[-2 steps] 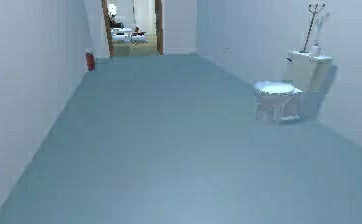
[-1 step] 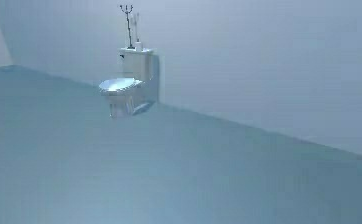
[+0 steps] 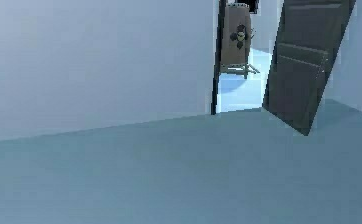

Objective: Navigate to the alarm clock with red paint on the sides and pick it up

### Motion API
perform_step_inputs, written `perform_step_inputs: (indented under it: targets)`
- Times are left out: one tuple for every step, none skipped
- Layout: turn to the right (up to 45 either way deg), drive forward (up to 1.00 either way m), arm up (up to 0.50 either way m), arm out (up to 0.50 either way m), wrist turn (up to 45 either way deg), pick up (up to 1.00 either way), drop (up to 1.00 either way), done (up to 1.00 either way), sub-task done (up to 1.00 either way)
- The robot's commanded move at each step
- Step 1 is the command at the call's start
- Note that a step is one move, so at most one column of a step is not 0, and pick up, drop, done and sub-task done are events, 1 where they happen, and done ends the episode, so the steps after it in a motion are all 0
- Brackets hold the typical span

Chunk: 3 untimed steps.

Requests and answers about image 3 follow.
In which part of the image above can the dark grey room door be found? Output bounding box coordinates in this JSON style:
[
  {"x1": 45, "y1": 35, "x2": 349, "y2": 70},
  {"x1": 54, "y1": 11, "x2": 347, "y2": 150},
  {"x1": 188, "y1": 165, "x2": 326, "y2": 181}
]
[{"x1": 261, "y1": 0, "x2": 357, "y2": 137}]

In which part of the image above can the black door frame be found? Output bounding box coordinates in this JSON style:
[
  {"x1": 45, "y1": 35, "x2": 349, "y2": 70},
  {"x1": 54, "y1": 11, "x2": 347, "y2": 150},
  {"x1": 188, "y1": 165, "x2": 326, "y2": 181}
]
[{"x1": 210, "y1": 0, "x2": 228, "y2": 116}]

